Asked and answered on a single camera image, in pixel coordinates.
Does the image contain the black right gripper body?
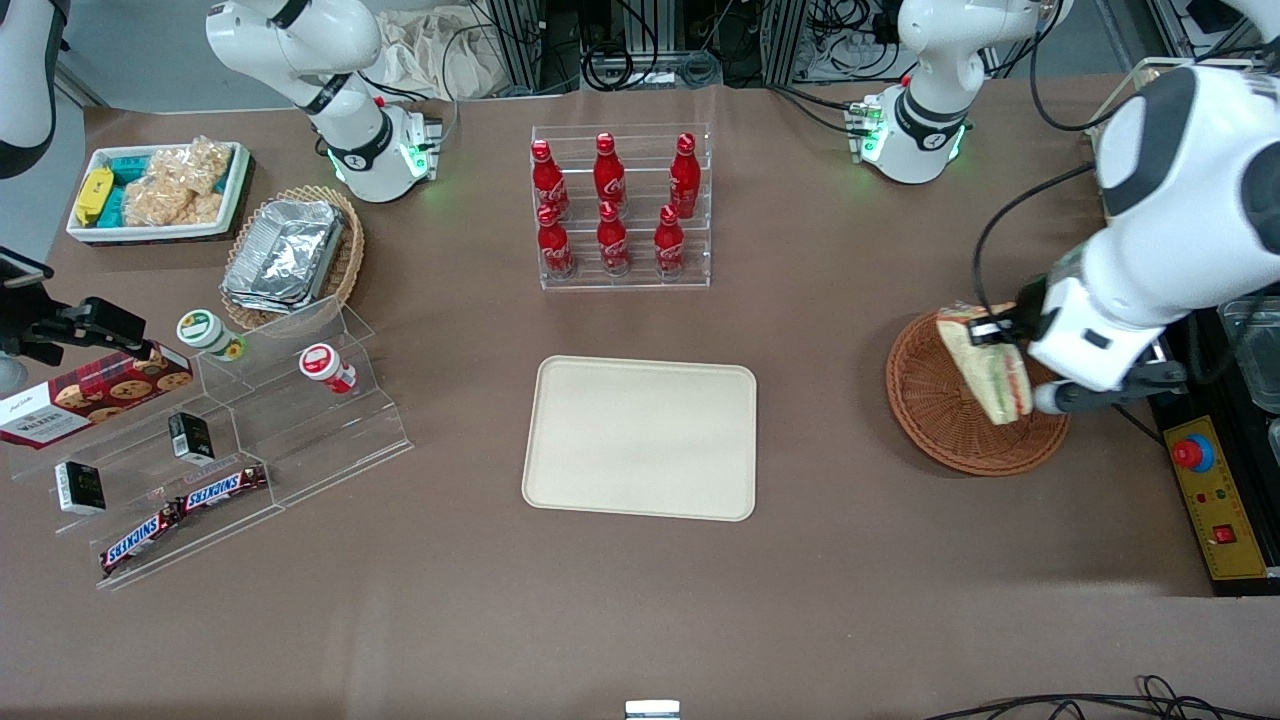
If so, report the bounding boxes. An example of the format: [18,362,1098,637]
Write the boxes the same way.
[0,288,67,367]

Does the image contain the triangle sandwich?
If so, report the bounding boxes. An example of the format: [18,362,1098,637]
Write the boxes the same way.
[935,303,1034,426]

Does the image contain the brown round wicker basket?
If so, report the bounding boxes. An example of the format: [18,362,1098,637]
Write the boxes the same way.
[887,308,1071,477]

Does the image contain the light wicker basket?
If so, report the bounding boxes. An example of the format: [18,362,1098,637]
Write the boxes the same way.
[220,185,366,331]

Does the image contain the cream rectangular serving tray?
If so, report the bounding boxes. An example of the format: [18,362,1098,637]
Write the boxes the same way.
[522,355,758,523]

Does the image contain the Walkers tartan cookie box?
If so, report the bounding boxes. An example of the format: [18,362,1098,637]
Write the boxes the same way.
[0,345,194,451]

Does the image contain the green lid yogurt cup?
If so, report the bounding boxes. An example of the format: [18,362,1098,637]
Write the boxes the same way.
[177,310,248,363]

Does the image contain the yellow snack packet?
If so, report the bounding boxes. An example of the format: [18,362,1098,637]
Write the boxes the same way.
[75,167,114,227]

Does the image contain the clear bag rice crackers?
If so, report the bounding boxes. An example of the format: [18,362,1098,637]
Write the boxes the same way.
[123,170,224,228]
[150,136,234,193]

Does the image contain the small black box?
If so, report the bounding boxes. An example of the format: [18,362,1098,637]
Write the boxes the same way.
[168,412,215,464]
[55,462,106,516]

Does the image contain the teal snack packet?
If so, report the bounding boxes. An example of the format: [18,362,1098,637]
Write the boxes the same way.
[103,155,158,229]

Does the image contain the clear plastic container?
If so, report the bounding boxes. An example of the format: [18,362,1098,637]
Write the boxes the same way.
[1216,295,1280,417]

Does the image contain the clear acrylic tiered stand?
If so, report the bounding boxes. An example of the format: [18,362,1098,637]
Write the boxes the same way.
[10,295,413,591]

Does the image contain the stacked foil containers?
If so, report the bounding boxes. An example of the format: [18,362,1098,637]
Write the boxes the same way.
[223,198,347,313]

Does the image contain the white rectangular snack bin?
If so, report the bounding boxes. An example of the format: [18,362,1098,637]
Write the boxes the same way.
[65,140,251,246]

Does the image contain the Snickers chocolate bar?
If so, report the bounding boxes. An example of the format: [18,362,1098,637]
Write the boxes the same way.
[182,465,269,513]
[100,503,183,577]

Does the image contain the red lid yogurt cup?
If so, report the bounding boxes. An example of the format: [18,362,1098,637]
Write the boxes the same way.
[298,343,357,394]

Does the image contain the yellow control box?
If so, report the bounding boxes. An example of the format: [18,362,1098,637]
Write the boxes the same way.
[1162,414,1272,584]

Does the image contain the red cola bottle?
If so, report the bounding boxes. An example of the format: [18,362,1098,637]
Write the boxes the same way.
[654,205,687,276]
[597,200,632,276]
[593,132,628,211]
[530,138,571,221]
[537,203,576,279]
[668,132,701,219]

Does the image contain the clear acrylic bottle rack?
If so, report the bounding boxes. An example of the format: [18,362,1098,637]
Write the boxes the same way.
[530,123,713,292]

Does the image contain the white crumpled cloth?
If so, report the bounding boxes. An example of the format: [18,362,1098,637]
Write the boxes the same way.
[372,8,501,101]

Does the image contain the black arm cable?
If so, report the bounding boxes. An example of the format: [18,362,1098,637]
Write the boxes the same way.
[973,163,1098,313]

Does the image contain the aluminium frame rack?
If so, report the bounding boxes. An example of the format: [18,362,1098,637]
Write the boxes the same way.
[478,0,566,98]
[758,0,906,89]

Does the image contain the black floor cable bundle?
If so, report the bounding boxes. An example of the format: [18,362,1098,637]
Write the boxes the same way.
[920,675,1280,720]

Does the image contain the coiled black cables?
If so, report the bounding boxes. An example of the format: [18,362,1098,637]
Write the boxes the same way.
[575,0,726,93]

